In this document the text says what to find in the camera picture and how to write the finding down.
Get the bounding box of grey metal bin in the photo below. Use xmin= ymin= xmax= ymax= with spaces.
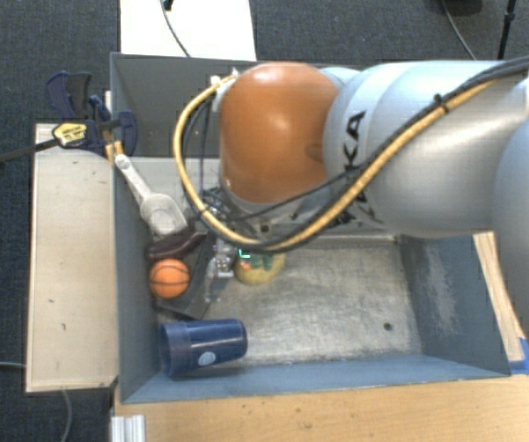
xmin=109 ymin=52 xmax=512 ymax=405

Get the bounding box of dark brown curved object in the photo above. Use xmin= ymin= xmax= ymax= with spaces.
xmin=145 ymin=228 xmax=206 ymax=262

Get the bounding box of dark blue plastic cup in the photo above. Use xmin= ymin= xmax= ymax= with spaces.
xmin=159 ymin=318 xmax=249 ymax=379

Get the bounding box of orange toy basketball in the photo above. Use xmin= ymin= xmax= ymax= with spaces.
xmin=148 ymin=258 xmax=192 ymax=300

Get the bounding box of yellow toy fruit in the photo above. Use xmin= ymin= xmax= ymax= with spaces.
xmin=233 ymin=251 xmax=288 ymax=286

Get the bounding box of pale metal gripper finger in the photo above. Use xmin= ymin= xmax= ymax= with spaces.
xmin=212 ymin=236 xmax=237 ymax=257
xmin=204 ymin=254 xmax=235 ymax=305

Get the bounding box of pale wood flat board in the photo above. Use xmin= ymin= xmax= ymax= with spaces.
xmin=25 ymin=123 xmax=121 ymax=393

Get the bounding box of white plastic scoop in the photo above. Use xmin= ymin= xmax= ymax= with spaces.
xmin=113 ymin=154 xmax=189 ymax=237

